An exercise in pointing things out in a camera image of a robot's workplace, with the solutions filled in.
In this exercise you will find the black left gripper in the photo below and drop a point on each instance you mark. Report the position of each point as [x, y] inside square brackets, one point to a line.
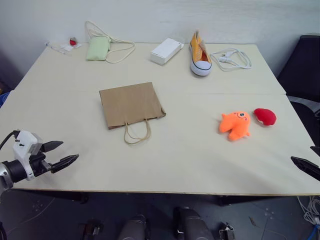
[38, 165]

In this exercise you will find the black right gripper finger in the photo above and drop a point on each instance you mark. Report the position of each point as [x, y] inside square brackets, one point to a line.
[308, 168]
[316, 150]

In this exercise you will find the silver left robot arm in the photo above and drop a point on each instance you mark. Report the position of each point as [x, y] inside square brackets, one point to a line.
[11, 171]

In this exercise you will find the brown paper bag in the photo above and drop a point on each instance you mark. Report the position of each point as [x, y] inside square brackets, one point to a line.
[130, 105]

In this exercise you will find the red plush toy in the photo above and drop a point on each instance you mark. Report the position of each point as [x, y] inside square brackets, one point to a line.
[266, 116]

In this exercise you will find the blue container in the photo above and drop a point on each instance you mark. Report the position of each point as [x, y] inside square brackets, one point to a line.
[3, 98]

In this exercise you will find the black office chair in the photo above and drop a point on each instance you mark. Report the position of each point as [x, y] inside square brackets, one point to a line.
[300, 67]

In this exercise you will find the orange plush fish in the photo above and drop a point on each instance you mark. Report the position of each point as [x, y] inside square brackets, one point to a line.
[235, 125]

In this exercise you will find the dark rounded robot leg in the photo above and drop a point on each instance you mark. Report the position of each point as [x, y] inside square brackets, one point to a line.
[131, 228]
[192, 225]

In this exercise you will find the small plastic packet red item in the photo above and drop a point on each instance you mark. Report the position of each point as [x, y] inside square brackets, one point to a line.
[62, 48]

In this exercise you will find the small red and white packet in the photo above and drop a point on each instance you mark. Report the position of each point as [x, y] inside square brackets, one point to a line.
[73, 42]

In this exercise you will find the white cardboard box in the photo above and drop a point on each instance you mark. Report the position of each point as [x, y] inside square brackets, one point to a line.
[165, 51]

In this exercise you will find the orange canvas sneaker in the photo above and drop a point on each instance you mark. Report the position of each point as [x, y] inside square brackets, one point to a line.
[200, 58]

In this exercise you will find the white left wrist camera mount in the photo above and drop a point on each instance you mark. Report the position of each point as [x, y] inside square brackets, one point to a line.
[23, 145]

